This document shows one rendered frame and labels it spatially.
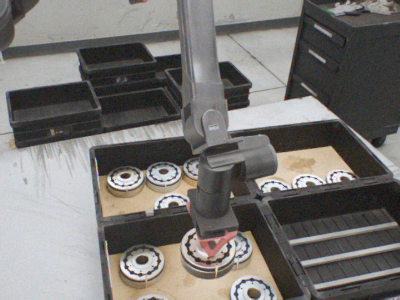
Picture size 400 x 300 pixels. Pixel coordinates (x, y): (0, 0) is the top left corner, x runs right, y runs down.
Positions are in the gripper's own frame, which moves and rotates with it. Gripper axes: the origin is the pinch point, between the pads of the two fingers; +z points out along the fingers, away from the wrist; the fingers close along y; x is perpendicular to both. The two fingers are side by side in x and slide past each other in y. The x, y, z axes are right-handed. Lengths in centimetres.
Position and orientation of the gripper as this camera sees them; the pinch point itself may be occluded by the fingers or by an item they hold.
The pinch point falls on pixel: (208, 242)
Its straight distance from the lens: 81.1
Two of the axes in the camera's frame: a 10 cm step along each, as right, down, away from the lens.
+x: -9.6, 1.1, -2.4
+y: -2.6, -6.0, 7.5
